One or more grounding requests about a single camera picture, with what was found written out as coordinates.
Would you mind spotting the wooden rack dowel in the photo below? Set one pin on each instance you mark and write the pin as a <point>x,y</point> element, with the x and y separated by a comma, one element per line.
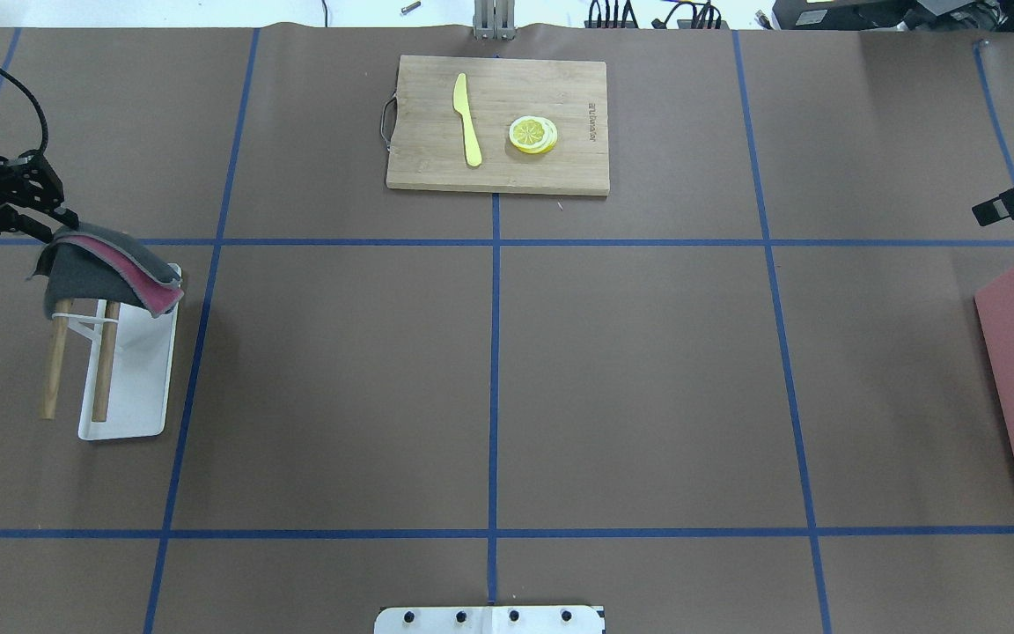
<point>106,361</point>
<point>54,360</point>

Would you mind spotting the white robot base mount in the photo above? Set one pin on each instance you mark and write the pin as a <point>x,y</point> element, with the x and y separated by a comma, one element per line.
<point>492,619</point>

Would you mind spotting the metal camera stand post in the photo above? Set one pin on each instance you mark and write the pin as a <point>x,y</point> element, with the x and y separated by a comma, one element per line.
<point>494,20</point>

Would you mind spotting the bamboo cutting board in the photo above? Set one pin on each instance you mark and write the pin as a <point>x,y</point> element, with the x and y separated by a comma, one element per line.
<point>426,144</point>

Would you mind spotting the yellow lemon slices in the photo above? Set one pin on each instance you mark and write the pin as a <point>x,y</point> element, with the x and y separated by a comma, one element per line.
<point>533,134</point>

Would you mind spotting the right wooden rack dowel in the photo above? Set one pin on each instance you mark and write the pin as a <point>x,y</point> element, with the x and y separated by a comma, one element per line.
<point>106,361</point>

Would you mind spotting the grey and pink cloth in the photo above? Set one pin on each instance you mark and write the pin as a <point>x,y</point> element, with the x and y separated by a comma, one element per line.
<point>94,262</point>

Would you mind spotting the white rack tray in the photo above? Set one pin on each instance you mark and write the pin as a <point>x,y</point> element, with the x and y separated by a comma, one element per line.
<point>142,373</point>

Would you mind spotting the black equipment at corner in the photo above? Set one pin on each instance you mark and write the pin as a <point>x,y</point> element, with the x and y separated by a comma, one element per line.
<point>928,16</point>

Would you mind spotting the left wooden rack dowel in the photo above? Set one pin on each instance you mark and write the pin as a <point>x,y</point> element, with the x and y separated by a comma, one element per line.
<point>54,360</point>

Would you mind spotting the yellow plastic knife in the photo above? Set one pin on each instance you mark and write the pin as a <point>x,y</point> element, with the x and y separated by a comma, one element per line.
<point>472,148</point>

